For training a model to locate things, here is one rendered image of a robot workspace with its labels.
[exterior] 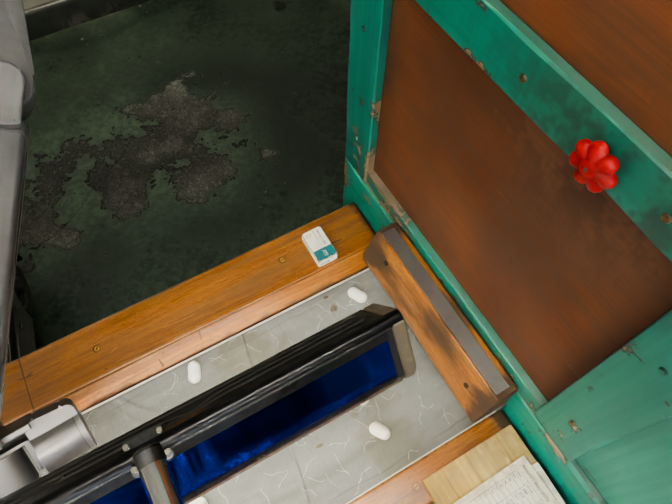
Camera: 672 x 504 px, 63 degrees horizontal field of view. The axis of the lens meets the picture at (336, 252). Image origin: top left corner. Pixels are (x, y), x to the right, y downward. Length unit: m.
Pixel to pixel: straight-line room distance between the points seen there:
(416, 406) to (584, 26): 0.58
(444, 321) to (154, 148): 1.56
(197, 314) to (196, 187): 1.14
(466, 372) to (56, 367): 0.60
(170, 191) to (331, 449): 1.35
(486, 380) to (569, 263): 0.24
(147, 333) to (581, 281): 0.62
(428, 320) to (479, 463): 0.20
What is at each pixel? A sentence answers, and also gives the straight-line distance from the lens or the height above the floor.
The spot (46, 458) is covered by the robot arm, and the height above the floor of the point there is 0.89.
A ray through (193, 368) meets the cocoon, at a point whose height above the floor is 0.76.
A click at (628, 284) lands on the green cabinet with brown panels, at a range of 0.54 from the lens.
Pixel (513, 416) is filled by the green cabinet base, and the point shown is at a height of 0.78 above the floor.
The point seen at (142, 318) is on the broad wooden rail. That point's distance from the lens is 0.92.
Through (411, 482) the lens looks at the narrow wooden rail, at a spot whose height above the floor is 0.76.
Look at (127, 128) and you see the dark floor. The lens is 2.24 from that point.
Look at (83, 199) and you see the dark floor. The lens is 2.09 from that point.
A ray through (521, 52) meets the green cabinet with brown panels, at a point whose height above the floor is 1.26.
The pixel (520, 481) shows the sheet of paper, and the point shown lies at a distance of 0.83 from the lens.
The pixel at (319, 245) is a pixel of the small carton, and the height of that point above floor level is 0.78.
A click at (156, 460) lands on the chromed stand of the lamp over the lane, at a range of 0.47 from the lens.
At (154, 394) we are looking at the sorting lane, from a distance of 0.90.
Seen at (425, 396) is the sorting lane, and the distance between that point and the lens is 0.87.
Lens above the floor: 1.57
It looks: 60 degrees down
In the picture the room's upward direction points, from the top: 1 degrees clockwise
